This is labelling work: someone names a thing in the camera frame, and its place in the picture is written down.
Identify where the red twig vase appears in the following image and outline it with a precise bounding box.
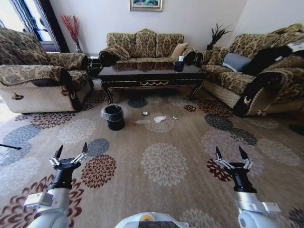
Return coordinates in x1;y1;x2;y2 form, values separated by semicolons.
60;15;83;53

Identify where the beige throw pillow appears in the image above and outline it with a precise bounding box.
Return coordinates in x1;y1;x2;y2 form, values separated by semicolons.
170;42;190;59

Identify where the dark side table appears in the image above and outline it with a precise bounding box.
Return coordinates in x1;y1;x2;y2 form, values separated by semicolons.
86;56;103;79

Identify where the black trash bin with liner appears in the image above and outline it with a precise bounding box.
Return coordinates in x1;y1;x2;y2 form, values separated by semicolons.
101;104;126;132

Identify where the white robot front shell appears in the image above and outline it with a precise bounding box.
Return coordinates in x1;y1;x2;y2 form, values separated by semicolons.
114;212;190;228

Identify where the black coffee table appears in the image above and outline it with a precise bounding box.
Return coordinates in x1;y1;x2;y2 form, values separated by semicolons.
96;59;207;105

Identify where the grey cushion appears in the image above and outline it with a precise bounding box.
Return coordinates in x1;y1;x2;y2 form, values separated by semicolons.
222;52;252;73

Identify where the framed picture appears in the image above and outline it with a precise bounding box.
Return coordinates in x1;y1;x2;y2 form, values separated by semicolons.
129;0;164;12

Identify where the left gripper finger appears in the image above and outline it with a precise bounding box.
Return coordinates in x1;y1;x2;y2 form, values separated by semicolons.
49;144;64;170
70;142;88;165

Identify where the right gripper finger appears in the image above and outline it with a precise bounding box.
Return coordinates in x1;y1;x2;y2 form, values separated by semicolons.
215;146;231;170
238;146;254;170

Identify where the clear plastic bottle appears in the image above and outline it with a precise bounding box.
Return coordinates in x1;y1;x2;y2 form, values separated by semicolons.
133;119;156;126

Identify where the patterned three-seat sofa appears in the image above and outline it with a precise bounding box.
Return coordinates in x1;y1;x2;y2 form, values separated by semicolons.
98;28;204;67

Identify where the patterned armchair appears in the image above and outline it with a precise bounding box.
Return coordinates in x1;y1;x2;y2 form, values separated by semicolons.
0;27;95;114

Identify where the dark framed glass door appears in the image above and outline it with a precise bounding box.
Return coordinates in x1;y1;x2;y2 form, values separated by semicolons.
0;0;69;53

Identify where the patterned throw pillow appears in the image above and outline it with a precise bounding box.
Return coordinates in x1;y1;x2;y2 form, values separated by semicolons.
208;45;228;66

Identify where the floral patterned carpet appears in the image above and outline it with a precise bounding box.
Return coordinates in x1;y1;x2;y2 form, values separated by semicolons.
0;89;304;228

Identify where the thin black rod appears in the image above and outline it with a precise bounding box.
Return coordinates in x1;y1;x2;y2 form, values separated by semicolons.
0;143;22;151

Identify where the dark tissue box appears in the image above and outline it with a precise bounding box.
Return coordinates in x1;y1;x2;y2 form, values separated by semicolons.
174;55;185;72

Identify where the patterned sofa with black coat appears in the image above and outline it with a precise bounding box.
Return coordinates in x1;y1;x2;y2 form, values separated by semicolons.
200;23;304;117

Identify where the black coat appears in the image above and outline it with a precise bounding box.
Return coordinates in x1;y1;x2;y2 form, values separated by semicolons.
242;45;294;76

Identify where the dark potted plant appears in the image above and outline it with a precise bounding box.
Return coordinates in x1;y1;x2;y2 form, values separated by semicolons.
206;23;233;51

